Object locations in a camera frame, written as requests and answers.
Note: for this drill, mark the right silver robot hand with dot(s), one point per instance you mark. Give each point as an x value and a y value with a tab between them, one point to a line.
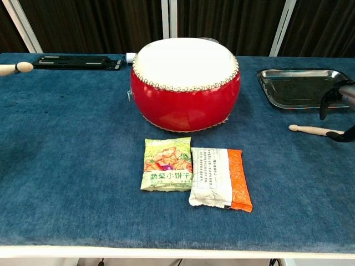
348	94

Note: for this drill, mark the wooden drumstick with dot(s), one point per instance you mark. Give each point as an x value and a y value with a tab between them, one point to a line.
24	67
310	129

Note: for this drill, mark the steel rectangular tray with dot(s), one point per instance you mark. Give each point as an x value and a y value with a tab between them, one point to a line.
294	86

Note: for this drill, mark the red drum white skin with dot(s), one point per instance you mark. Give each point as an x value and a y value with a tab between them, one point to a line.
183	102

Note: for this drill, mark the black pleated curtain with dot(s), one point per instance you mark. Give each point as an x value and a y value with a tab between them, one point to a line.
230	25
324	27
97	25
7	33

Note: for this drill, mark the white orange snack packet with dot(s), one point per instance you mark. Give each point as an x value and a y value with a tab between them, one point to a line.
213	177

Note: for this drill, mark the green biscuit snack packet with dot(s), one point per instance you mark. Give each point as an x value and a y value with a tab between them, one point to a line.
166	166

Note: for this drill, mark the black flat case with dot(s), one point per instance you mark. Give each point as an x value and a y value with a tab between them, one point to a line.
77	62

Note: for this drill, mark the blue table cloth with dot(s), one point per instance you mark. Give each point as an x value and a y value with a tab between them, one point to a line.
69	124

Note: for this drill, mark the white frame post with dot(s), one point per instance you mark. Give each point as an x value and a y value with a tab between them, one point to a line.
22	27
169	19
283	27

